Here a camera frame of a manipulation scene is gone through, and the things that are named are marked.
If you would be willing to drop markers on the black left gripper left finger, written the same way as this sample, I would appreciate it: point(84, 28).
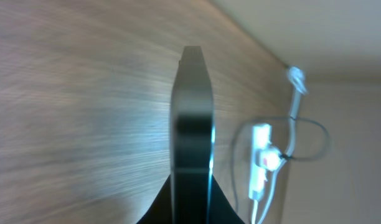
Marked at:
point(160, 211)

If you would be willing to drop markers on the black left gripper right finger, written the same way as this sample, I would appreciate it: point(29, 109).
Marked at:
point(221, 211)

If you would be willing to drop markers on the blue Galaxy smartphone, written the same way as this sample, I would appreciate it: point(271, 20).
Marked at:
point(191, 139)

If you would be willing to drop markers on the white USB charger plug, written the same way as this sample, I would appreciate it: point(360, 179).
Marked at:
point(268, 158)

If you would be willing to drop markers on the white power strip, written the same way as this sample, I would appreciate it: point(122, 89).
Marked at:
point(261, 140)

